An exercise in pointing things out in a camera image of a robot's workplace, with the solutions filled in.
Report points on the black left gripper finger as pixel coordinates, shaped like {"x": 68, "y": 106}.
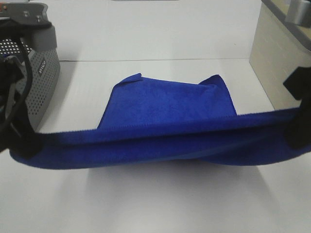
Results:
{"x": 22, "y": 140}

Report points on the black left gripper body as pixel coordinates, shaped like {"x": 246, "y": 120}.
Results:
{"x": 10, "y": 101}

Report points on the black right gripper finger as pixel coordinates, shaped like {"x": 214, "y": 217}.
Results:
{"x": 297, "y": 133}
{"x": 299, "y": 83}

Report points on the blue microfibre towel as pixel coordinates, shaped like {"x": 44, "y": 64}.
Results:
{"x": 149, "y": 120}

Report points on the grey perforated plastic basket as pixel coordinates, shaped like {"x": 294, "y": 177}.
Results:
{"x": 45, "y": 69}

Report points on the beige plastic bin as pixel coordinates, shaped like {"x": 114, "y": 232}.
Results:
{"x": 278, "y": 49}

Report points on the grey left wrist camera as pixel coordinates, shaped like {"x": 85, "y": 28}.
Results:
{"x": 29, "y": 21}

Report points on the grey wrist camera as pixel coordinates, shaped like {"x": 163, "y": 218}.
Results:
{"x": 29, "y": 21}
{"x": 299, "y": 13}

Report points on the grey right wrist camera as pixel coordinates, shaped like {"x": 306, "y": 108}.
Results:
{"x": 299, "y": 13}

